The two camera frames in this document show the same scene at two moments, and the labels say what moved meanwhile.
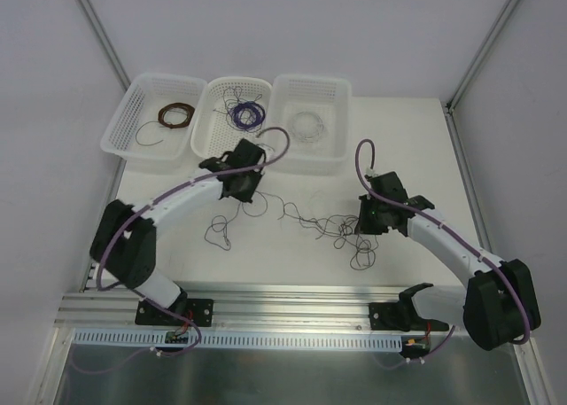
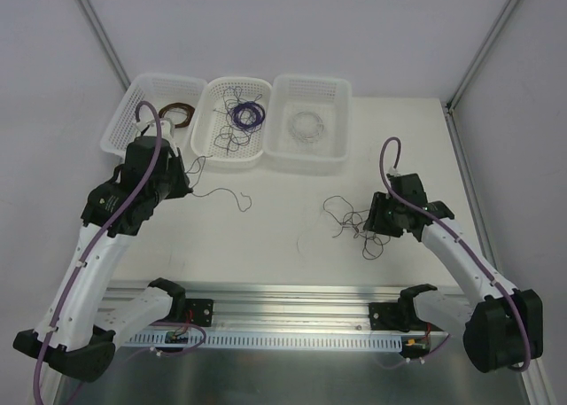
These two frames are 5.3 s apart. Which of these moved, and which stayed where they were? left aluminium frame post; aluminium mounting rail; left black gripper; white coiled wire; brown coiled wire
Moved: left black gripper
Stayed: white coiled wire; aluminium mounting rail; left aluminium frame post; brown coiled wire
